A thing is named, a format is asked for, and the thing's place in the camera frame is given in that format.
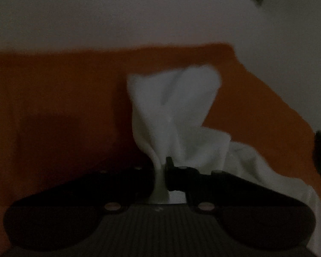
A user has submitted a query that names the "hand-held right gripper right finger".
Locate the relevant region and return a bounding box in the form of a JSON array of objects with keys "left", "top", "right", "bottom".
[{"left": 164, "top": 157, "right": 297, "bottom": 215}]

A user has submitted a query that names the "white sweatshirt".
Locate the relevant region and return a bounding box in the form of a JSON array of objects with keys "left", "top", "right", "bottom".
[{"left": 127, "top": 64, "right": 321, "bottom": 252}]

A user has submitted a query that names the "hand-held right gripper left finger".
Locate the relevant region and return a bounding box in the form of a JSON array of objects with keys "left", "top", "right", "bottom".
[{"left": 29, "top": 163, "right": 156, "bottom": 215}]

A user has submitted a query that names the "orange bed blanket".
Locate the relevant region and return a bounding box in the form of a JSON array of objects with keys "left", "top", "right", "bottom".
[{"left": 0, "top": 43, "right": 321, "bottom": 257}]

